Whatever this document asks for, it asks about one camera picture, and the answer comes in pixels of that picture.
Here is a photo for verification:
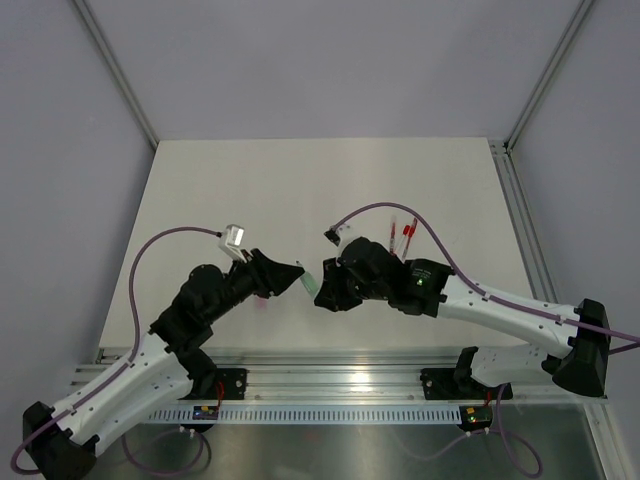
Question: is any red gel pen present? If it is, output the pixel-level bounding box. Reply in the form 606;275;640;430
388;215;397;255

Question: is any aluminium front rail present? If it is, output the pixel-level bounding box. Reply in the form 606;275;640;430
64;347;610;405

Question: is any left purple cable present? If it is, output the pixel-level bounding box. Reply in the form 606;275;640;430
12;225;224;476

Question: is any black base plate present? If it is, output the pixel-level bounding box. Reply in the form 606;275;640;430
188;368;248;401
420;347;500;401

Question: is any clear red-tipped pen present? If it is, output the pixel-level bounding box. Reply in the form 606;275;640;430
396;225;411;257

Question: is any green highlighter marker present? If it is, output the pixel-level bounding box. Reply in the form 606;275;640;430
296;260;319;299

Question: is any white slotted cable duct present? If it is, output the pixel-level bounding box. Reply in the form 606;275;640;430
145;404;492;425

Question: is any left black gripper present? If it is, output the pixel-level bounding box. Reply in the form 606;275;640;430
205;249;304;323

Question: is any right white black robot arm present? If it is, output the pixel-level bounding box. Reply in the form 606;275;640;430
314;237;611;400

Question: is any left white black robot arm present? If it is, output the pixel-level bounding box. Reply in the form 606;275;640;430
23;249;305;479

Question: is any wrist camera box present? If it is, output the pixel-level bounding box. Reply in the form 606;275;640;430
324;224;353;247
218;224;247;263

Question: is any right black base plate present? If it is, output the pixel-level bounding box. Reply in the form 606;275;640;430
420;347;500;401

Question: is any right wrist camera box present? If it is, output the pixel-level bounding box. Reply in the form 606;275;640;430
324;224;353;247

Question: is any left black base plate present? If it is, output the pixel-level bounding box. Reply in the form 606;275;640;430
188;368;248;401

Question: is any left aluminium frame post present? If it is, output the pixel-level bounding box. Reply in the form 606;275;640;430
69;0;160;151

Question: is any right aluminium side rail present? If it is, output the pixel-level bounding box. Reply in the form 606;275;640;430
488;139;582;306

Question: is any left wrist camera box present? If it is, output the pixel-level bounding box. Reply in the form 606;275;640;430
218;224;247;263

